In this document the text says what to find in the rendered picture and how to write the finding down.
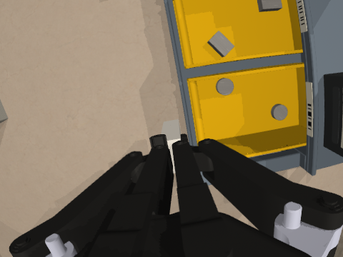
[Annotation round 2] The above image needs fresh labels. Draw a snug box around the yellow bin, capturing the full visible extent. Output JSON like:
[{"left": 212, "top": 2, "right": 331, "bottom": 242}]
[
  {"left": 172, "top": 0, "right": 303, "bottom": 69},
  {"left": 187, "top": 63, "right": 307, "bottom": 157}
]

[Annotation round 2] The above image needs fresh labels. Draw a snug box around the dark grey metal shelf rack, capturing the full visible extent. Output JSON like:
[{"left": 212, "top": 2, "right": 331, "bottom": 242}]
[{"left": 164, "top": 0, "right": 343, "bottom": 176}]

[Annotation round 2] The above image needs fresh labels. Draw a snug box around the grey steel disc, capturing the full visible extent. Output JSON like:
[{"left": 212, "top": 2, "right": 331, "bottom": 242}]
[
  {"left": 271, "top": 104, "right": 288, "bottom": 121},
  {"left": 216, "top": 78, "right": 234, "bottom": 96}
]

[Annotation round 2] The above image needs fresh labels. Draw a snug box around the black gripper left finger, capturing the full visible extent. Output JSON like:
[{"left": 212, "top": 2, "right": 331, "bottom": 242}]
[{"left": 9, "top": 121, "right": 175, "bottom": 257}]

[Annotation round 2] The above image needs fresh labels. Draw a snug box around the black tool case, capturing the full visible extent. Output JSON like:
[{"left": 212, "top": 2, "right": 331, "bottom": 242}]
[{"left": 324, "top": 72, "right": 343, "bottom": 157}]

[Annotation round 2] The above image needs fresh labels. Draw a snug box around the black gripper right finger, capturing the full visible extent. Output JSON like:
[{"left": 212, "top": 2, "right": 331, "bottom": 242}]
[{"left": 170, "top": 119, "right": 343, "bottom": 257}]

